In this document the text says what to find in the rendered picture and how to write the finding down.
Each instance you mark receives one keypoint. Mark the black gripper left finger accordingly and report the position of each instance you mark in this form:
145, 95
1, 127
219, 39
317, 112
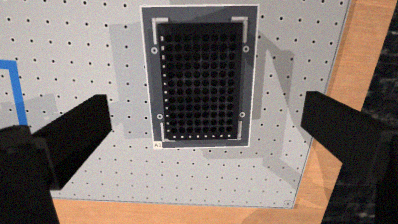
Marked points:
32, 165

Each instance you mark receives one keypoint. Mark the dark grey plate nest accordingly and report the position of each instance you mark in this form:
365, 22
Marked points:
151, 15

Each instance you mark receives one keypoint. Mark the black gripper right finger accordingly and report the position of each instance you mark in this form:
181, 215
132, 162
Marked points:
365, 145

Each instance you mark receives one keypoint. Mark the blue tape outline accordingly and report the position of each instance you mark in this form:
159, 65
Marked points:
15, 82

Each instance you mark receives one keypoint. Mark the black well plate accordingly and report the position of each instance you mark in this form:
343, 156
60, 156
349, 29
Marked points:
200, 91

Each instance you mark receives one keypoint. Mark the light grey perforated base plate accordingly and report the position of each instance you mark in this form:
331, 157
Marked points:
69, 50

